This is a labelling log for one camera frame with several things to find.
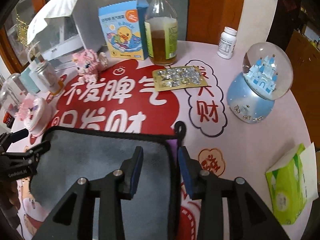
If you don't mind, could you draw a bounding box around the purple and grey towel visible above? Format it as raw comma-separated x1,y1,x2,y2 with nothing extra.
29,121,186,239

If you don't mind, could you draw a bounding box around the person's left hand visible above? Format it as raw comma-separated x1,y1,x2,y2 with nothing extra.
1,181,21,210

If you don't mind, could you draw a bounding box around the glass dome pink ornament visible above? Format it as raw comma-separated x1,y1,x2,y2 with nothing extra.
1,73,52,137

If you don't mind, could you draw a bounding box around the teal cylindrical canister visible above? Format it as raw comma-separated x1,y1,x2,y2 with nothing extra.
20,67,40,94

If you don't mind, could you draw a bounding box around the silver metal can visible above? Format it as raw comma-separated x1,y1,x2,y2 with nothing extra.
29,59,64,96

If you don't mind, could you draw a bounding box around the gold pill blister pack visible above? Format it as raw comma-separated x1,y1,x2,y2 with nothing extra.
152,66,208,92

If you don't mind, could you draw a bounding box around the pink brick toy animal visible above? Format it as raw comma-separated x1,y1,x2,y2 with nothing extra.
72,49,108,84

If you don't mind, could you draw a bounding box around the green tissue pack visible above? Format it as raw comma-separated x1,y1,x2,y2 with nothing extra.
265,143,318,225

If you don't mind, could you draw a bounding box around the blue castle snow globe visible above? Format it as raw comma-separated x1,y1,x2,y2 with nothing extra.
227,42,293,124

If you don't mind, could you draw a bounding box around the white pill bottle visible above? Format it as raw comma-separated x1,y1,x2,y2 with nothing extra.
217,27,237,60

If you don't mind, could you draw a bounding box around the blue duck carton box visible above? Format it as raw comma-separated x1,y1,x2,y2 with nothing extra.
98,0,149,60

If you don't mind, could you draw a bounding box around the glass bottle amber liquid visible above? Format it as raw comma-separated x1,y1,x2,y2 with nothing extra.
144,0,178,66

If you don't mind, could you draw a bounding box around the wooden glass sliding door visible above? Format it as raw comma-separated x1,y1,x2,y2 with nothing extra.
1,0,244,76

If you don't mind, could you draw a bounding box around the dark wooden cabinet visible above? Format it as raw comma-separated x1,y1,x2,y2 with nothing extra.
267,0,319,149

